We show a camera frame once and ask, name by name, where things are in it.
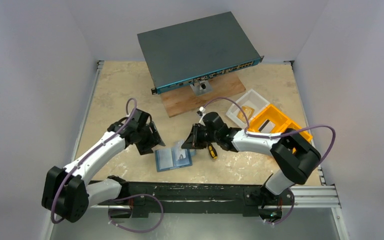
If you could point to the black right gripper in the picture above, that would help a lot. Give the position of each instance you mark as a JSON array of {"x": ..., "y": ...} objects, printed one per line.
[{"x": 198, "y": 136}]

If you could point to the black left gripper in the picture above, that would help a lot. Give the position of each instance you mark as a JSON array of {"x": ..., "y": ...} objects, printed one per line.
[{"x": 154, "y": 139}]

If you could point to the blue card holder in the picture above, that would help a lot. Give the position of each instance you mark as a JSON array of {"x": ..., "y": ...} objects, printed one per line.
[{"x": 174, "y": 157}]

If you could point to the gold credit card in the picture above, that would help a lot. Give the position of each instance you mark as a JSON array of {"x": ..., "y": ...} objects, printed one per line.
[{"x": 245, "y": 113}]

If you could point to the white credit card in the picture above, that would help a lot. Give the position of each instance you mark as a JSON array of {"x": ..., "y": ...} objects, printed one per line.
[{"x": 266, "y": 127}]

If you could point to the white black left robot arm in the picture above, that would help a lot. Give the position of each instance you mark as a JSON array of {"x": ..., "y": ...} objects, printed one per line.
[{"x": 68, "y": 192}]

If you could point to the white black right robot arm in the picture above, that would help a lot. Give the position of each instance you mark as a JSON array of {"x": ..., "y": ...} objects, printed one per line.
[{"x": 294, "y": 155}]

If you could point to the brown wooden board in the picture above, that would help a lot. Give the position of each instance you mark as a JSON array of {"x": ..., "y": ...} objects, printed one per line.
[{"x": 184, "y": 99}]

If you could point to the clear plastic bin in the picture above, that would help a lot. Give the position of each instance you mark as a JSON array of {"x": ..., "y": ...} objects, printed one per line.
[{"x": 251, "y": 99}]

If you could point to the orange plastic divided bin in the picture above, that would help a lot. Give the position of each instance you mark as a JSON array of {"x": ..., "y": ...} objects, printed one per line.
[{"x": 272, "y": 113}]

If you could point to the yellow black handled screwdriver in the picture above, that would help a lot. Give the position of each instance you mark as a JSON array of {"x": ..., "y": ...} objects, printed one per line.
[{"x": 212, "y": 151}]

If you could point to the small grey metal bracket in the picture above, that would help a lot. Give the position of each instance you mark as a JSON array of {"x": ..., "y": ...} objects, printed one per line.
[{"x": 201, "y": 87}]

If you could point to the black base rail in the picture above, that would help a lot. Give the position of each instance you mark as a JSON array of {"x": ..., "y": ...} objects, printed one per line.
[{"x": 143, "y": 198}]

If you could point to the grey network switch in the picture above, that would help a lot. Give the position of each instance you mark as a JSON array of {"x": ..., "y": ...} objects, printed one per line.
[{"x": 194, "y": 51}]

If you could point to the aluminium frame rail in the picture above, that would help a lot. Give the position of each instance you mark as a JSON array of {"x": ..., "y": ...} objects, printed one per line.
[{"x": 316, "y": 197}]

